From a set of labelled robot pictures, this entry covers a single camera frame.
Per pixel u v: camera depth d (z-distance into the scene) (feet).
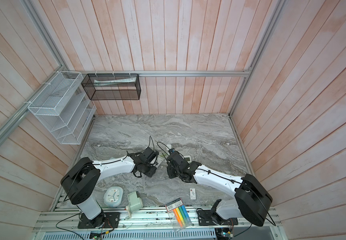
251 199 1.37
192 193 2.67
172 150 2.49
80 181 1.52
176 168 2.08
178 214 2.44
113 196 2.58
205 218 2.41
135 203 2.45
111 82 2.95
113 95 3.63
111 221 2.40
